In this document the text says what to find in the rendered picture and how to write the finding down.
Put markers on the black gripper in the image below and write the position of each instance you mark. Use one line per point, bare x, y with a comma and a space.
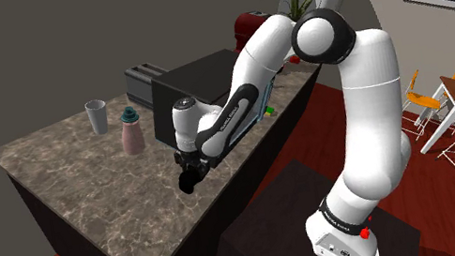
190, 168

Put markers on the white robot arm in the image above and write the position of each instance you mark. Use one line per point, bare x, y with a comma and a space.
370, 122

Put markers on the pink bottle with teal cap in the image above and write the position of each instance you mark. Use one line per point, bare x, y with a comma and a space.
133, 138

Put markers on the black box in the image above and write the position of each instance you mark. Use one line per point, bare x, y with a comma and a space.
188, 87

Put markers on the grey toaster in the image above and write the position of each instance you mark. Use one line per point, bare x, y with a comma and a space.
138, 86

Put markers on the small green cube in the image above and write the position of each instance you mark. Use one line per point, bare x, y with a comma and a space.
270, 110

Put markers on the dark robot stand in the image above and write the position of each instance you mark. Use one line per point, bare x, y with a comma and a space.
269, 236

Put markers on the grey cup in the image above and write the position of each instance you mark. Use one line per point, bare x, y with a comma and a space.
97, 117

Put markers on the small red round thing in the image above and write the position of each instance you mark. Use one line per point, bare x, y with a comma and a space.
294, 60

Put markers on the red kitchen appliance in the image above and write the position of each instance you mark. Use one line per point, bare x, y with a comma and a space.
246, 27

